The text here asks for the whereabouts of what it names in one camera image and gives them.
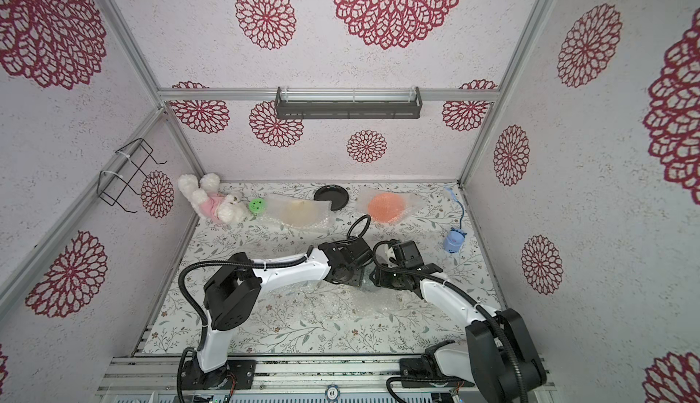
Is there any white plush bunny pink dress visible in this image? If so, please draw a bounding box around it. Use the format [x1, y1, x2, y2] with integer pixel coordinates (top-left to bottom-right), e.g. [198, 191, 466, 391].
[177, 173, 248, 224]

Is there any aluminium front rail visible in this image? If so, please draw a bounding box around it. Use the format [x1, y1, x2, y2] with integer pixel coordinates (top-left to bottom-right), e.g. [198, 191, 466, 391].
[96, 355, 410, 397]

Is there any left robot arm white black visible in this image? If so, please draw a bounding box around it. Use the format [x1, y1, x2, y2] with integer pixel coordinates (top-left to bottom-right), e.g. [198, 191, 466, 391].
[176, 214, 374, 402]

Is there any dark grey plate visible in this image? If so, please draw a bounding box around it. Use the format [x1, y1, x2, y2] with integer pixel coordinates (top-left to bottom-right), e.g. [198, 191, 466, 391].
[314, 184, 350, 212]

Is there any black wire wall basket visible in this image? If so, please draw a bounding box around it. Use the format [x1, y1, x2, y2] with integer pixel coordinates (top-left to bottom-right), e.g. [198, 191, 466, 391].
[96, 138, 167, 214]

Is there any yellow plate in bubble wrap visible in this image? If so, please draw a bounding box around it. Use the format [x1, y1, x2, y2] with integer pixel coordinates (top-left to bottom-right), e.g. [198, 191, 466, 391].
[261, 193, 332, 232]

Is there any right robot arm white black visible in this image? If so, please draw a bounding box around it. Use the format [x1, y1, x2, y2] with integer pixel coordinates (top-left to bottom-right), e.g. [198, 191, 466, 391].
[370, 240, 547, 402]

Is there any orange plate in bubble wrap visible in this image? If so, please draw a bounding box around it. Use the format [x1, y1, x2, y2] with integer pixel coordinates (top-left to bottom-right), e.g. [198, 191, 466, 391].
[357, 187, 427, 224]

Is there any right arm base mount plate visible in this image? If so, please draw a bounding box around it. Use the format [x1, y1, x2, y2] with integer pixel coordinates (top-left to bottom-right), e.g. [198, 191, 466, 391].
[398, 357, 475, 388]

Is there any clear bubble wrap sheet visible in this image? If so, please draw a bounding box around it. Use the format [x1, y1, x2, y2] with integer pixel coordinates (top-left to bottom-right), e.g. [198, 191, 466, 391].
[303, 282, 403, 320]
[212, 271, 471, 355]

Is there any green round toy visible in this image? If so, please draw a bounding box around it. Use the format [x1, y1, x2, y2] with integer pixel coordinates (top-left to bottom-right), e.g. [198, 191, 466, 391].
[248, 198, 267, 215]

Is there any blue toy with cord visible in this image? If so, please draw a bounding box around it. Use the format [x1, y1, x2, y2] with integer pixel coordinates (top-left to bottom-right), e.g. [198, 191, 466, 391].
[443, 186, 467, 253]

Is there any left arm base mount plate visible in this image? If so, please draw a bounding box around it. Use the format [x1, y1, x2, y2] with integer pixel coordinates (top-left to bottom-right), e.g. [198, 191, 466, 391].
[177, 359, 257, 390]

